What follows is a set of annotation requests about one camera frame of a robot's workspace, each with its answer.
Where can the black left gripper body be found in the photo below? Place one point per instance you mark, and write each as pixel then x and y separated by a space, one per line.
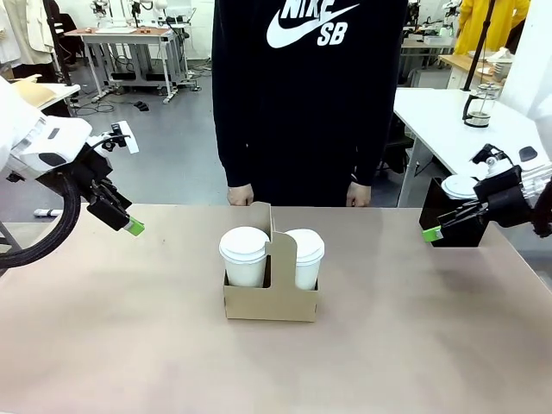
pixel 90 168

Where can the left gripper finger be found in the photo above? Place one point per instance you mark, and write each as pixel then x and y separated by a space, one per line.
pixel 105 209
pixel 118 196

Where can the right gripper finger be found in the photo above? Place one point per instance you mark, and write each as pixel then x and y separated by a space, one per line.
pixel 463 214
pixel 433 235

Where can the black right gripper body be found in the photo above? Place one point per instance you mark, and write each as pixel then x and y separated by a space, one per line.
pixel 502 198

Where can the glass french press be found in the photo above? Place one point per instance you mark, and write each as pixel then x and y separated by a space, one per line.
pixel 481 105

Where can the brown cardboard cup carrier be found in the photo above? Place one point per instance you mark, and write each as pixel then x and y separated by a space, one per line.
pixel 271 302

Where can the person's right forearm black sleeve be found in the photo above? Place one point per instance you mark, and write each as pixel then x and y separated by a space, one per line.
pixel 230 151

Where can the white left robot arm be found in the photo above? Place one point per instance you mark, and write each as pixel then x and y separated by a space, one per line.
pixel 39 129

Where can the person's left forearm black sleeve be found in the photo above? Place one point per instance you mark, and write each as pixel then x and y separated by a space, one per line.
pixel 377 151

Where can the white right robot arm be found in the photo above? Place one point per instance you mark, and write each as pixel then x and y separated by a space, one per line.
pixel 535 64

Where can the stack of white cup lids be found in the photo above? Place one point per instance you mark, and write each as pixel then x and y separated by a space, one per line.
pixel 459 187

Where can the white plastic cup lid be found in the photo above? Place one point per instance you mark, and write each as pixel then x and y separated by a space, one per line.
pixel 241 243
pixel 308 246

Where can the person's left hand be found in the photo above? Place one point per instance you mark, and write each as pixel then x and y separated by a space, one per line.
pixel 359 196

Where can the person's right hand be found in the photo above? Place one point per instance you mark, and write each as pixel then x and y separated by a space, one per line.
pixel 240 196

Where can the black open box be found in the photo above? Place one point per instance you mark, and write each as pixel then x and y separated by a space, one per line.
pixel 461 235

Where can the white power strip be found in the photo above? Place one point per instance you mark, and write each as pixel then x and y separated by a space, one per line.
pixel 47 212

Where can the small black floor object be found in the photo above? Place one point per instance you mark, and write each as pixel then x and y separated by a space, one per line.
pixel 141 106

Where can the white table with cardboard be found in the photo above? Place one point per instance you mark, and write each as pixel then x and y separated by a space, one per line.
pixel 64 91

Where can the flat brown cardboard sheets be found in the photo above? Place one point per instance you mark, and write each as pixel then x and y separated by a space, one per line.
pixel 39 92

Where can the white side table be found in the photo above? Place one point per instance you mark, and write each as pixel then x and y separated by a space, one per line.
pixel 431 112

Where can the stack of white bowls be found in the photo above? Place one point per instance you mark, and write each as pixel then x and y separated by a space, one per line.
pixel 501 71

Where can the black stand pole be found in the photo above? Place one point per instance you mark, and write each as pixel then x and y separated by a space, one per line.
pixel 58 43

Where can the black office chair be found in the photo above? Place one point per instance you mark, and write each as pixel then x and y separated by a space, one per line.
pixel 69 39

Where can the wooden top table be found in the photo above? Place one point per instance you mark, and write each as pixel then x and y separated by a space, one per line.
pixel 457 64

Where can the black tripod pole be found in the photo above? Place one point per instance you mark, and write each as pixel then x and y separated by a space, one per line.
pixel 478 47

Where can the hanging white coat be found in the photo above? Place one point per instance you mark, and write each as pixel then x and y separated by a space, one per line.
pixel 21 30

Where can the person in yellow coat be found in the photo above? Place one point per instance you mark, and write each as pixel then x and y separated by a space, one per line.
pixel 487 26

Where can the person torso black Nike hoodie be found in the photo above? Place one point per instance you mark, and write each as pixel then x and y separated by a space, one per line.
pixel 302 108

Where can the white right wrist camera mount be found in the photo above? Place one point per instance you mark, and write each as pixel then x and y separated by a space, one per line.
pixel 491 159

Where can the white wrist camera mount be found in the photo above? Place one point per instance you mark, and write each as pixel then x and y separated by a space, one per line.
pixel 491 159
pixel 127 138

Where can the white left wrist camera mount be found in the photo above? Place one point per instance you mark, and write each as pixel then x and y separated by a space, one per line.
pixel 127 138

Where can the brown top workbench white frame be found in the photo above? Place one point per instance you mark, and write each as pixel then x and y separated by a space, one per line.
pixel 129 32

